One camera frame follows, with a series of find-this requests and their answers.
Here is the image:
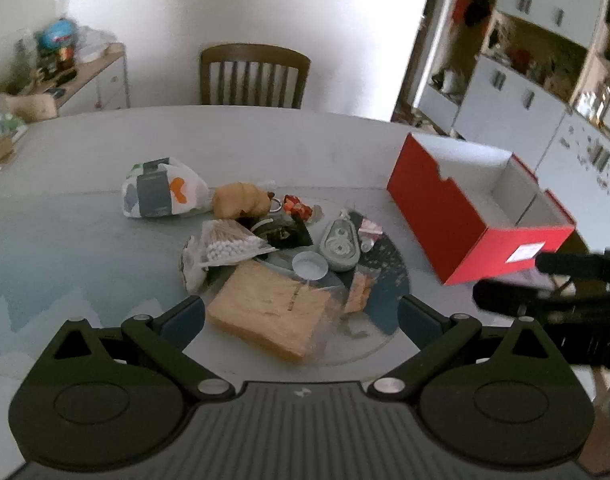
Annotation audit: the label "white bottle cap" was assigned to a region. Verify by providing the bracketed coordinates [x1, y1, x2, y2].
[291, 252, 329, 281]

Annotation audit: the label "small orange snack packet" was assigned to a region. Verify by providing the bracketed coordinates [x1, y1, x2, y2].
[344, 269, 382, 317]

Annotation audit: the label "grey correction tape dispenser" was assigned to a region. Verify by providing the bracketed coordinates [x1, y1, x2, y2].
[317, 212, 364, 274]

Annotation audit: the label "pink white wrapper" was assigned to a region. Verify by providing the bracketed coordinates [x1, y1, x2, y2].
[357, 215, 384, 241]

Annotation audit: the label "beige bag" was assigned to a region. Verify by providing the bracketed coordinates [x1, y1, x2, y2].
[0, 92, 59, 122]

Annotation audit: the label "red candy wrapper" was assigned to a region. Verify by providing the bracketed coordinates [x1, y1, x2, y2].
[282, 194, 317, 222]

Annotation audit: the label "white tissue packet orange print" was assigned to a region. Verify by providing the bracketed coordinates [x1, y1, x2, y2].
[121, 157, 211, 219]

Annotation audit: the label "blue globe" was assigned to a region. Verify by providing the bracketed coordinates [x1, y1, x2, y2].
[37, 18, 81, 57]

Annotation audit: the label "white wall cabinets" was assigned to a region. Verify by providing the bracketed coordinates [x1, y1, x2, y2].
[417, 0, 610, 241]

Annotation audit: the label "white sideboard wooden top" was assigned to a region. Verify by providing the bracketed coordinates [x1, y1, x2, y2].
[45, 42, 132, 117]

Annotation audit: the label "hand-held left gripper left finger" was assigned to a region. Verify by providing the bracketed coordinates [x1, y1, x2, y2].
[54, 295, 237, 403]

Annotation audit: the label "black hat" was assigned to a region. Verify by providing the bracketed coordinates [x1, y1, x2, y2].
[465, 0, 492, 27]

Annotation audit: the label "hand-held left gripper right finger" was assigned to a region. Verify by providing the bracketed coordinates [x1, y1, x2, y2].
[366, 294, 557, 403]

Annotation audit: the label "dark patterned packet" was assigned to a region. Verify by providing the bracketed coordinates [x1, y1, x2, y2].
[249, 214, 314, 252]

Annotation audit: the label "white plastic bag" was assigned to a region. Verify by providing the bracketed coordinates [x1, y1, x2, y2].
[77, 25, 114, 64]

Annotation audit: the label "bag of cotton swabs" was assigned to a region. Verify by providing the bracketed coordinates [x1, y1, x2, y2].
[194, 219, 279, 267]

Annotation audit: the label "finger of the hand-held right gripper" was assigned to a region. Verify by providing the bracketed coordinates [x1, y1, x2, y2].
[472, 279, 586, 320]
[534, 248, 610, 282]

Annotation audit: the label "wooden chair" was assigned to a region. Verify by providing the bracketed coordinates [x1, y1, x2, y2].
[199, 43, 312, 110]

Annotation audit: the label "red cardboard box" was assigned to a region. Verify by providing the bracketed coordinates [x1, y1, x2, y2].
[386, 132, 577, 287]

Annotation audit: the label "brown croissant toy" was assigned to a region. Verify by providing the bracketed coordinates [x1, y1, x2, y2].
[212, 182, 274, 219]

